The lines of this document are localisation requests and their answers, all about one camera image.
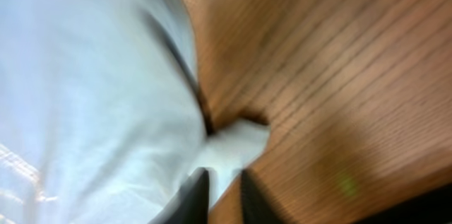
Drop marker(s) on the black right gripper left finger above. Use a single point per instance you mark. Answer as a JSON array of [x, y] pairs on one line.
[[191, 206]]

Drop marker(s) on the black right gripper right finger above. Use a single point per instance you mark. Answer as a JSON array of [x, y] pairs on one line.
[[257, 207]]

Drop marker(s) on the light blue printed t-shirt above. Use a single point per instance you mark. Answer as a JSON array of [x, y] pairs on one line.
[[102, 119]]

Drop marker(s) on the dark navy garment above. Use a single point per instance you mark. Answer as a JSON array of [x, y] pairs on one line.
[[433, 207]]

